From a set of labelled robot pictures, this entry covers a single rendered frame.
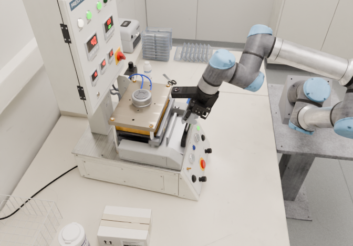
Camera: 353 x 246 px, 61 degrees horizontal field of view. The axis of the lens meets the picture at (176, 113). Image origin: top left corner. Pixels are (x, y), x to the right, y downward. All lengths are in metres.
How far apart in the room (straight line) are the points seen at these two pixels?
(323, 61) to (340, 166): 1.69
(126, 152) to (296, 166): 1.18
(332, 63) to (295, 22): 2.19
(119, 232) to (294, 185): 1.34
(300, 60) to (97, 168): 0.89
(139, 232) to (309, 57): 0.84
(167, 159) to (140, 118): 0.19
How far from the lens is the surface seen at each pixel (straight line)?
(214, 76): 1.01
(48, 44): 1.00
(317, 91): 1.50
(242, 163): 1.47
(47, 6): 0.93
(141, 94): 1.18
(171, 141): 1.23
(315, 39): 3.40
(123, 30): 2.08
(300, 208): 2.32
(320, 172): 2.59
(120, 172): 1.30
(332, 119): 1.18
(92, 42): 1.03
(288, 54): 1.07
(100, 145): 1.31
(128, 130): 1.19
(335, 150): 1.69
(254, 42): 1.05
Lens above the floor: 1.87
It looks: 42 degrees down
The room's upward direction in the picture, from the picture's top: straight up
